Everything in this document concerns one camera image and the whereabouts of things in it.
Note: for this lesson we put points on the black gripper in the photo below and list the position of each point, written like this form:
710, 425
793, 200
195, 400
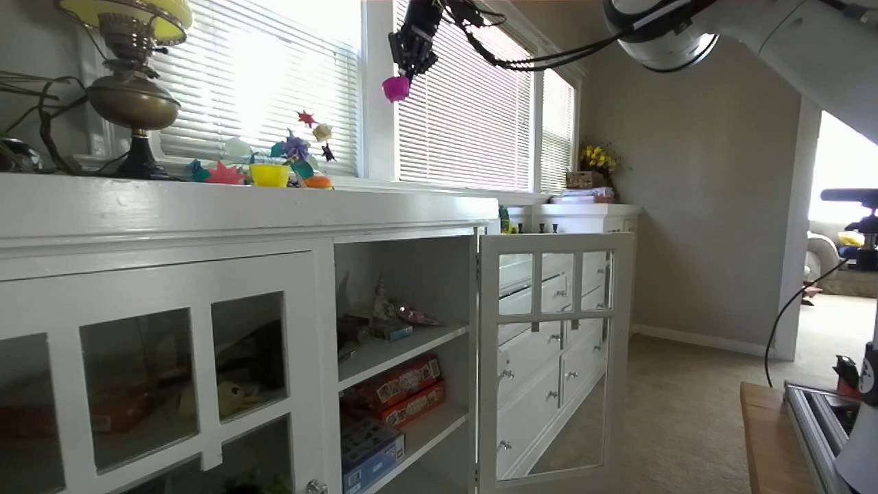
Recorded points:
412, 41

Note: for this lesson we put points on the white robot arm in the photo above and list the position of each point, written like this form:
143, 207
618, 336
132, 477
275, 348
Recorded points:
821, 46

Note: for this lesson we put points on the small orange bowl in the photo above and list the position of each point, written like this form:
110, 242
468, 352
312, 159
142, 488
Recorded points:
320, 182

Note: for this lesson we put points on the small yellow bowl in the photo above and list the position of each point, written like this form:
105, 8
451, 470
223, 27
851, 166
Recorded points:
269, 174

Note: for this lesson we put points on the small red pink bowl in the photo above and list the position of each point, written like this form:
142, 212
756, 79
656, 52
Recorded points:
227, 174

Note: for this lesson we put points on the colourful toy flower figure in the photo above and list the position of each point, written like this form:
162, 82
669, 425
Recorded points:
302, 153

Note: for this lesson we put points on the yellow flower pot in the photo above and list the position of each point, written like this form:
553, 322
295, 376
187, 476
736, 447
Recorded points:
595, 170

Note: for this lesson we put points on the white drawer dresser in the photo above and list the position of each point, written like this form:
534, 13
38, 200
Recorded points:
551, 367

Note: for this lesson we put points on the figurines on cabinet shelf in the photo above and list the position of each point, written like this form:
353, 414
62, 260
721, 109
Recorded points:
385, 318

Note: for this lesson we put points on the brass lamp yellow shade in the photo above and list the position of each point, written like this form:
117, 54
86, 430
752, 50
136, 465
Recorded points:
128, 94

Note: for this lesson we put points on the open white cabinet door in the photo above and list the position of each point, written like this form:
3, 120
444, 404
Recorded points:
615, 310

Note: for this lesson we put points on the red board game boxes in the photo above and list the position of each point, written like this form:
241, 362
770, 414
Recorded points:
401, 393

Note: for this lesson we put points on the white glass-door cabinet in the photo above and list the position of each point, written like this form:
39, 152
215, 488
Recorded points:
182, 339

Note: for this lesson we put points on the blue board game box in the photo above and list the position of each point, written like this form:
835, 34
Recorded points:
367, 465

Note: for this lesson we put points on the wooden side table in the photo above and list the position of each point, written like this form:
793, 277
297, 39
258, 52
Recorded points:
776, 455

